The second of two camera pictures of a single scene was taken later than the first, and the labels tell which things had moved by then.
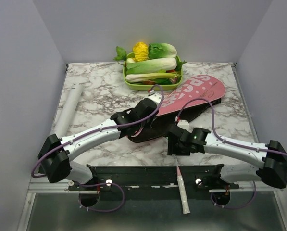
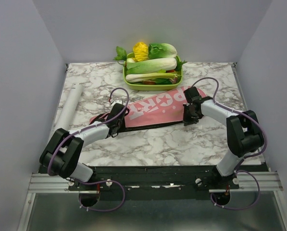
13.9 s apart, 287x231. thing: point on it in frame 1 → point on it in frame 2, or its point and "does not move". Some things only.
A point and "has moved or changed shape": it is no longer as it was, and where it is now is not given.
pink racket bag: [184, 102] has moved or changed shape
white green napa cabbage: [151, 65] does not move
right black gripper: [178, 149] → [190, 115]
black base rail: [155, 177] does not move
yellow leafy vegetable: [141, 51] does not move
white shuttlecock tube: [68, 110] does not move
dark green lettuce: [161, 50] does not move
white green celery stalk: [133, 78] does not move
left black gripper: [152, 121] → [115, 125]
